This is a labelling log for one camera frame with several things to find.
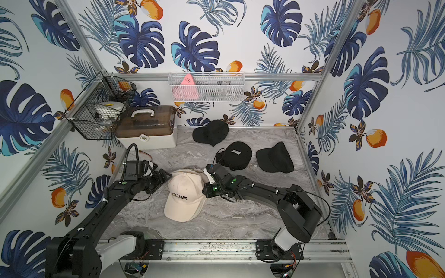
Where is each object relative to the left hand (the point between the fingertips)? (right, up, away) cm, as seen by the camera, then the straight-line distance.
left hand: (167, 176), depth 83 cm
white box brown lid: (-21, +26, +25) cm, 42 cm away
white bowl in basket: (-26, +31, -3) cm, 41 cm away
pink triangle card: (+8, +44, +7) cm, 45 cm away
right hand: (+17, -7, 0) cm, 19 cm away
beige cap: (+10, -10, -3) cm, 14 cm away
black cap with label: (+35, +9, +17) cm, 40 cm away
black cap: (+21, +23, +31) cm, 44 cm away
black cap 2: (+57, +7, +18) cm, 60 cm away
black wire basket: (-36, +44, +6) cm, 57 cm away
